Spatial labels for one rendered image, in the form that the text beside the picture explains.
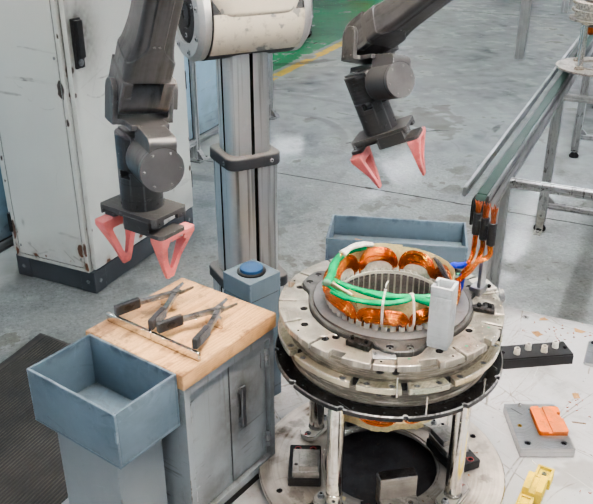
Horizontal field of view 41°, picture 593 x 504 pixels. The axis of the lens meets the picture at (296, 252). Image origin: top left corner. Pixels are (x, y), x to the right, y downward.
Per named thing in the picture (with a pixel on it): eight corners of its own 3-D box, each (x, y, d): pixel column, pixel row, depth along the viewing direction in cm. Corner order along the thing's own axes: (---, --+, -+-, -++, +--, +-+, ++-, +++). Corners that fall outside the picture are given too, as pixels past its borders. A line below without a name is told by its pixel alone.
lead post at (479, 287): (487, 290, 117) (496, 217, 112) (479, 297, 115) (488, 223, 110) (476, 286, 118) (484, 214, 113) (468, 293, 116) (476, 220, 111)
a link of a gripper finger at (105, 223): (134, 280, 109) (129, 217, 104) (98, 266, 112) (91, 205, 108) (168, 261, 114) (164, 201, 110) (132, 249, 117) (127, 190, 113)
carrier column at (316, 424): (319, 436, 132) (321, 329, 123) (306, 431, 133) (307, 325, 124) (326, 428, 134) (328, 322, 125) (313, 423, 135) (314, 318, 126)
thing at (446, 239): (452, 352, 159) (466, 222, 146) (453, 383, 149) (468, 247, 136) (329, 341, 162) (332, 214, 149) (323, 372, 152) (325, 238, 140)
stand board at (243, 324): (183, 391, 103) (182, 376, 102) (86, 344, 113) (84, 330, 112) (276, 326, 118) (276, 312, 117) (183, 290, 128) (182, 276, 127)
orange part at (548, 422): (568, 436, 133) (569, 431, 133) (539, 436, 133) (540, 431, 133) (556, 410, 139) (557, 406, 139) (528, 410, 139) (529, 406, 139)
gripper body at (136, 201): (154, 233, 103) (150, 180, 100) (99, 215, 108) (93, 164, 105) (187, 217, 108) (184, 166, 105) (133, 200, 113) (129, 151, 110)
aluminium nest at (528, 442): (573, 457, 131) (576, 445, 130) (519, 457, 131) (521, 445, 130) (553, 412, 141) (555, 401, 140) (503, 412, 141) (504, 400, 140)
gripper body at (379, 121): (409, 136, 131) (393, 95, 128) (354, 153, 135) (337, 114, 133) (416, 123, 136) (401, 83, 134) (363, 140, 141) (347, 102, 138)
